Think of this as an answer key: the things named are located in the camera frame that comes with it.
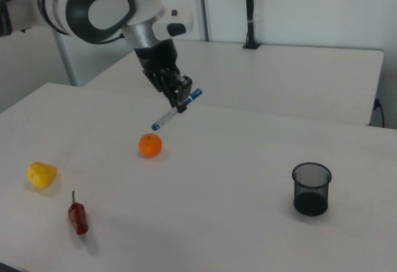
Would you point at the blue and white marker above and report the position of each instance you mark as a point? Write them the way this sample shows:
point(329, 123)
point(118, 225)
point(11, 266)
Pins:
point(164, 120)

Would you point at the black mesh pen cup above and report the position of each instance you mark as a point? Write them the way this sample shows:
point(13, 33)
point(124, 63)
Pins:
point(310, 204)

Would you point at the red chili pepper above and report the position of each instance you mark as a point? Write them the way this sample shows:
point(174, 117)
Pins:
point(79, 219)

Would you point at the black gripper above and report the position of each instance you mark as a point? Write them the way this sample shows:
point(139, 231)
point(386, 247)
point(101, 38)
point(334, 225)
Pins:
point(158, 56)

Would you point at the black camera pole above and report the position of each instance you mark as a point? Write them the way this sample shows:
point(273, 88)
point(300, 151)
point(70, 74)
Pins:
point(249, 5)

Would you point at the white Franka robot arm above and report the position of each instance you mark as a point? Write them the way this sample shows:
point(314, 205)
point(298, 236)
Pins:
point(105, 11)

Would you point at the yellow pear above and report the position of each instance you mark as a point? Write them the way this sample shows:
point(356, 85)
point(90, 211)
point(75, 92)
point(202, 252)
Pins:
point(41, 174)

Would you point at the white neighbouring table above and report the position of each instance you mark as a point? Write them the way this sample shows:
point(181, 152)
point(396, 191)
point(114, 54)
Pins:
point(279, 73)

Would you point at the orange mandarin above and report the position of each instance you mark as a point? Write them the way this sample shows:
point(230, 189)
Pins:
point(150, 145)

